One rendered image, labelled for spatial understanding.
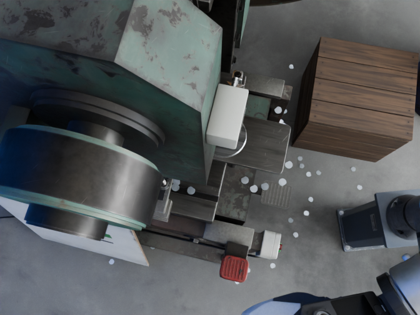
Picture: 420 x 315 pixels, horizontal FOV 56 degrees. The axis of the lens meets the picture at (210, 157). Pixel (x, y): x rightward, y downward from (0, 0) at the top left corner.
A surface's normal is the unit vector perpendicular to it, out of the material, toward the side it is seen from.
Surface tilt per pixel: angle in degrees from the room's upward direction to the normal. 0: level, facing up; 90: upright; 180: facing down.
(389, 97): 0
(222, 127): 0
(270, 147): 0
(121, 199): 49
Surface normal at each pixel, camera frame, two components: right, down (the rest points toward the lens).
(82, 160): 0.31, -0.18
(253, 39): 0.00, -0.25
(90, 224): 0.75, 0.00
